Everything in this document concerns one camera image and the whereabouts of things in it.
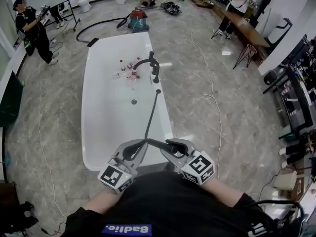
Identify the low wooden platform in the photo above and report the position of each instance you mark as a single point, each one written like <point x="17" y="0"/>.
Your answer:
<point x="200" y="0"/>

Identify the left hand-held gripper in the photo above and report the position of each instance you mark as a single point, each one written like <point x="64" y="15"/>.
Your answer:
<point x="114" y="179"/>

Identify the black curved faucet spout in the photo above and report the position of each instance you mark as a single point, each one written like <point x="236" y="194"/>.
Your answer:
<point x="143" y="61"/>

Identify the white bathtub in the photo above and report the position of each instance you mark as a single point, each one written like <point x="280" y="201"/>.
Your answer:
<point x="111" y="122"/>

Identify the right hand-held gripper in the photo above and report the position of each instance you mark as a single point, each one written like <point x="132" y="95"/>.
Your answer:
<point x="198" y="168"/>

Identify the cluster of small red-capped bottles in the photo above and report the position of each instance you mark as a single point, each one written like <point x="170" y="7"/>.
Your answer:
<point x="129" y="67"/>

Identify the long wooden table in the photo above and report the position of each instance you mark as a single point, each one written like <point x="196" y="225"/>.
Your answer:
<point x="247" y="31"/>

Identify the person's black shirt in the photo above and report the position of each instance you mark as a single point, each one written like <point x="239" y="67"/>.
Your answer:
<point x="172" y="206"/>

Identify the beige plastic container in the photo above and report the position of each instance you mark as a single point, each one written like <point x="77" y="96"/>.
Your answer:
<point x="286" y="180"/>

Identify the dark brown wooden cabinet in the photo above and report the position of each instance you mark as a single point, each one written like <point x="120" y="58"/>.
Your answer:
<point x="8" y="204"/>

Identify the person's left forearm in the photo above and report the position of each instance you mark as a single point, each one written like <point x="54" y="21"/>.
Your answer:
<point x="101" y="202"/>

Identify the black metal shelf rack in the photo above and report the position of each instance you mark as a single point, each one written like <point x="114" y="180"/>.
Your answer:
<point x="296" y="90"/>

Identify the dark green cabinet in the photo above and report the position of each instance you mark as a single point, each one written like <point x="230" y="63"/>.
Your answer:
<point x="10" y="100"/>

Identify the person's right forearm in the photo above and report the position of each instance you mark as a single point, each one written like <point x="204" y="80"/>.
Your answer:
<point x="222" y="190"/>

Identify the round metal tub drain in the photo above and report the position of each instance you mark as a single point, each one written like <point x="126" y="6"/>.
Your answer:
<point x="134" y="101"/>

